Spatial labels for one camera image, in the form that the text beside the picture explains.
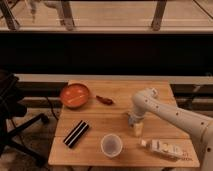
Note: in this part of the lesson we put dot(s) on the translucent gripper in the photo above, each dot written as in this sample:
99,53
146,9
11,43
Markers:
138,129

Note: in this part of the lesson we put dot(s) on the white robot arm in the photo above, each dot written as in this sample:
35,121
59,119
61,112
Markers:
195,124

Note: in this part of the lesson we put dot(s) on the orange ceramic bowl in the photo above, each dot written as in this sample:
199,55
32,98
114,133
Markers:
74,95

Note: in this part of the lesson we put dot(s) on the wooden folding table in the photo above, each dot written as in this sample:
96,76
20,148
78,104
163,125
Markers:
105,119

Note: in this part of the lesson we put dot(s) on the red chili pepper toy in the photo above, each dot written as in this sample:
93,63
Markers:
106,101

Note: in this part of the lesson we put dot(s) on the black striped rectangular block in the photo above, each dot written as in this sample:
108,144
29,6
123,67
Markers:
76,134

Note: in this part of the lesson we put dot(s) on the black office chair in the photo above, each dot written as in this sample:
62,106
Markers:
10,95

